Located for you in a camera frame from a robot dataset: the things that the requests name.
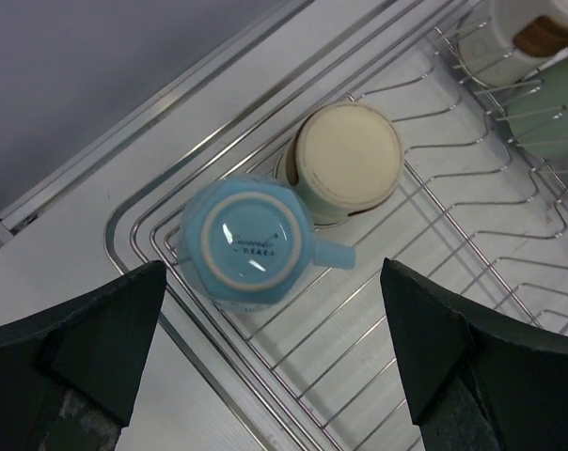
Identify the light blue mug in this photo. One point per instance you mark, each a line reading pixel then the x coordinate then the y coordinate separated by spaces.
pixel 245 241

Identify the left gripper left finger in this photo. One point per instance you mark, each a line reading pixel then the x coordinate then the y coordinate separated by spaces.
pixel 70 374

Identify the metal wire dish rack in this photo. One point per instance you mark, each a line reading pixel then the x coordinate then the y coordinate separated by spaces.
pixel 473 213

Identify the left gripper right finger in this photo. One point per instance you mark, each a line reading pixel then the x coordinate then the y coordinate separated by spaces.
pixel 474 379

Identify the mint green cup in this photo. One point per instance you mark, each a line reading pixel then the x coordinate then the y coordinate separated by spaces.
pixel 538 115

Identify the cream cup brown band left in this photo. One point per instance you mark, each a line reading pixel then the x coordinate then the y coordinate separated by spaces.
pixel 500 42

